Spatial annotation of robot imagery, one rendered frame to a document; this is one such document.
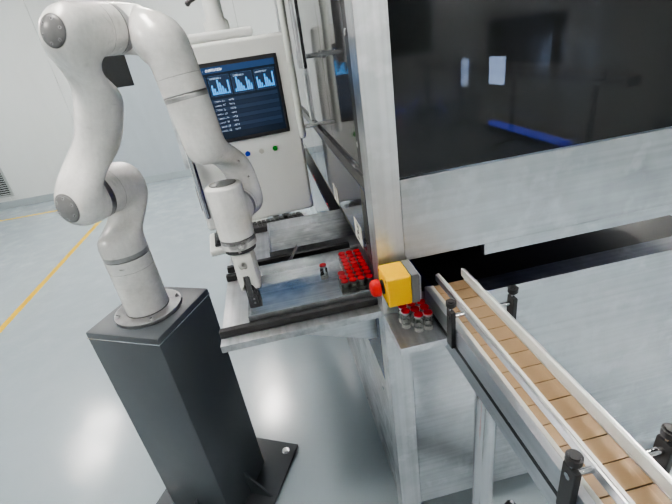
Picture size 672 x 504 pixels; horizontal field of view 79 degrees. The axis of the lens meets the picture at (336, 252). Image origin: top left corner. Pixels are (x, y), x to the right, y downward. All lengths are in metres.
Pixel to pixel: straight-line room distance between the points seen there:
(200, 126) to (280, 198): 1.06
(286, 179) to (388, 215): 1.06
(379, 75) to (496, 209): 0.41
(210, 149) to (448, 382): 0.87
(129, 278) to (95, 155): 0.34
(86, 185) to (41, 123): 5.93
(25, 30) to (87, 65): 5.95
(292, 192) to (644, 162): 1.32
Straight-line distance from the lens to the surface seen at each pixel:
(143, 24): 0.95
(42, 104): 6.98
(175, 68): 0.92
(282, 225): 1.58
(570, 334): 1.35
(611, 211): 1.21
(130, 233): 1.21
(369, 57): 0.83
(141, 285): 1.25
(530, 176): 1.03
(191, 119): 0.92
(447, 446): 1.45
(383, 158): 0.86
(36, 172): 7.26
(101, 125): 1.08
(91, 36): 0.99
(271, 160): 1.88
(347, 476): 1.81
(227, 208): 0.95
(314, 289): 1.16
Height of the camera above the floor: 1.49
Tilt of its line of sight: 27 degrees down
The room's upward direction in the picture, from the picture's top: 9 degrees counter-clockwise
